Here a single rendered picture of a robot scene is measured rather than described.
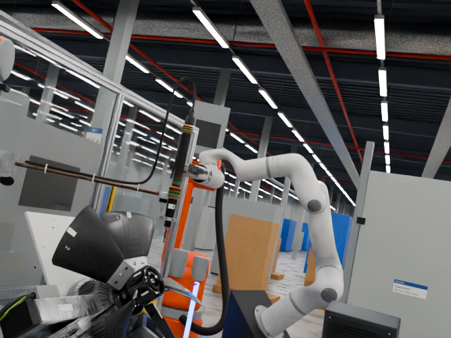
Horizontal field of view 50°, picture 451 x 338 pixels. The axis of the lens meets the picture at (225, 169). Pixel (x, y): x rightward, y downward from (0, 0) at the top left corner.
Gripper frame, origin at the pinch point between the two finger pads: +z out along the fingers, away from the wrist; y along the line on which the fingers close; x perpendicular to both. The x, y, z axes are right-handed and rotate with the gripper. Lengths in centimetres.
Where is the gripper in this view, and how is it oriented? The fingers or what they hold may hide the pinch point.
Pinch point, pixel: (181, 166)
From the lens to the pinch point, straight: 185.2
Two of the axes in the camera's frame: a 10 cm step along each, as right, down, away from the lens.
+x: 2.0, -9.7, 1.0
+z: -4.1, -1.7, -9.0
